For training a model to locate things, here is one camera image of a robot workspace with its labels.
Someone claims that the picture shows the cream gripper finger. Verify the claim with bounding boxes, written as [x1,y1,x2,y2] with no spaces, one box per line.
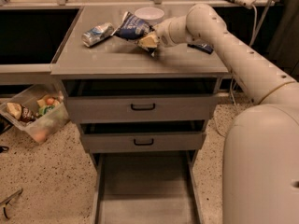
[137,32,159,57]

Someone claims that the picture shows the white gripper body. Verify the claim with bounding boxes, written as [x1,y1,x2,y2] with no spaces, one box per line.
[154,16,191,48]

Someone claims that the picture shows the blue chip bag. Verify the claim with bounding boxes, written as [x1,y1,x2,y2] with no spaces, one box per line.
[113,11,153,40]

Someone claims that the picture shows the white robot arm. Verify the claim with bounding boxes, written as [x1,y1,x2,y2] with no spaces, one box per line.
[139,4,299,224]

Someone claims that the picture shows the grey drawer cabinet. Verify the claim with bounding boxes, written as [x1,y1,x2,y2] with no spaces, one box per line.
[50,4,231,224]

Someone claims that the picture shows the top grey drawer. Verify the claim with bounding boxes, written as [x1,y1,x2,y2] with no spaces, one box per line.
[63,77,217,123]

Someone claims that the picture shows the grey drawer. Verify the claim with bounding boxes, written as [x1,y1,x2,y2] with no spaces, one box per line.
[63,77,217,123]
[80,120,206,153]
[91,151,204,224]

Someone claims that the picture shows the middle grey drawer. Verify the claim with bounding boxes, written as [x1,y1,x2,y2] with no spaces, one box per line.
[80,120,206,153]

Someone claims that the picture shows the bottom grey drawer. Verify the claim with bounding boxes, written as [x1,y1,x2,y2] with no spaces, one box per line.
[91,151,204,224]

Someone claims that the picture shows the brown snack bag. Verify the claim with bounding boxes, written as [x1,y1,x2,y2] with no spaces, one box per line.
[7,103,37,123]

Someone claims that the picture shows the white ceramic bowl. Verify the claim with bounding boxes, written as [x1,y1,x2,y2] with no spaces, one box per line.
[135,7,164,25]

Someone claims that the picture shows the dark blue snack bar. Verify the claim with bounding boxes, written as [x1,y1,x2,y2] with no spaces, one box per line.
[188,44,213,54]

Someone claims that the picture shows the crushed silver soda can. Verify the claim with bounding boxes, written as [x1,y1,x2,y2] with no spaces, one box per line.
[81,22,114,47]

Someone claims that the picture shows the dark grey cabinet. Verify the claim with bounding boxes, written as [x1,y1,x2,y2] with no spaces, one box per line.
[268,0,299,78]

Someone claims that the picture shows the red orange fruit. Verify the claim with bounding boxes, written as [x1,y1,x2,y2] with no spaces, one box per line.
[46,97,55,105]

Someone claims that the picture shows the green snack pack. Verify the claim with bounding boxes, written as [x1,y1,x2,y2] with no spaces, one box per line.
[38,105,55,116]

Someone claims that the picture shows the clear plastic bin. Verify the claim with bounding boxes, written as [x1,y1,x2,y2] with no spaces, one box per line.
[0,84,68,143]

